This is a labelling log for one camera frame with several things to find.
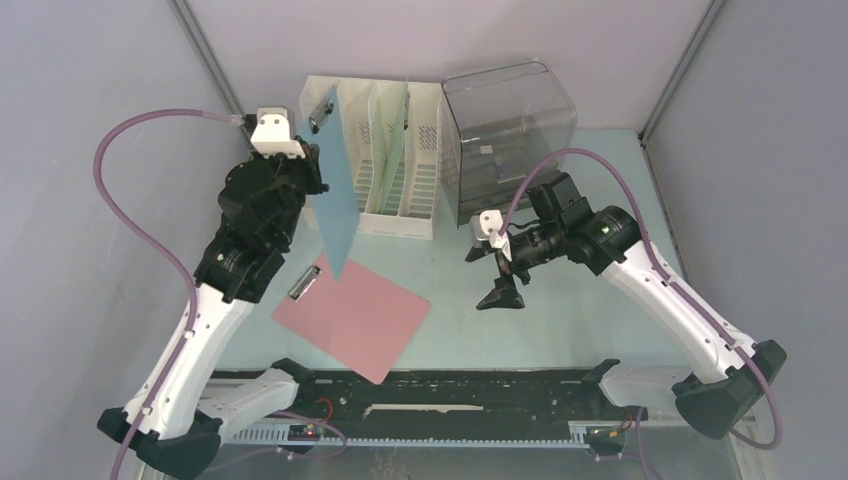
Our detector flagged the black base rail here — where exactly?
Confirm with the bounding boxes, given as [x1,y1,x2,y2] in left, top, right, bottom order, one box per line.
[289,366,648,440]

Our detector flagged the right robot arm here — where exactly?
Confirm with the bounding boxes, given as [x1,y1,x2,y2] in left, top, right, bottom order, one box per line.
[466,174,787,439]

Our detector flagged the white file organizer rack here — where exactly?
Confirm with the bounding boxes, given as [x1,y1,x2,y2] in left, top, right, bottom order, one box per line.
[300,75,443,240]

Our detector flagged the green clipboard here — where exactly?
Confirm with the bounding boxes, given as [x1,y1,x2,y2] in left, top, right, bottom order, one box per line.
[366,81,409,214]

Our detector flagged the pink folder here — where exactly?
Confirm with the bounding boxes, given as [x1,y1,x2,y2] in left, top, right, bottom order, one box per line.
[272,254,431,385]

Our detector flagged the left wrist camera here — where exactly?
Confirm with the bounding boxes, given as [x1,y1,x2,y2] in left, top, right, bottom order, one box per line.
[250,107,305,159]

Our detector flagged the blue folder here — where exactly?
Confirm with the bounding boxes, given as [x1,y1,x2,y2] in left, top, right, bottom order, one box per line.
[298,87,360,280]

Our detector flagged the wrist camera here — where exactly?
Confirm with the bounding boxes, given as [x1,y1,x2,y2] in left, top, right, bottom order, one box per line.
[469,210,511,259]
[250,107,305,159]

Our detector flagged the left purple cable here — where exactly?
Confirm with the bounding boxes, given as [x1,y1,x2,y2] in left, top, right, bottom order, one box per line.
[92,108,246,480]

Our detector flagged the smoky transparent drawer cabinet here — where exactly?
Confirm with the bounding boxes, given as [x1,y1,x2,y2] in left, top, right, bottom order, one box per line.
[441,58,577,226]

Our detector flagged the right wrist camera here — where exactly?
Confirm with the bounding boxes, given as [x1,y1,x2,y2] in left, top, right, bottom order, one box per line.
[469,210,511,259]

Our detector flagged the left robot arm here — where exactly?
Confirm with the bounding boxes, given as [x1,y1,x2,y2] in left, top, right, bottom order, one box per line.
[97,137,329,479]

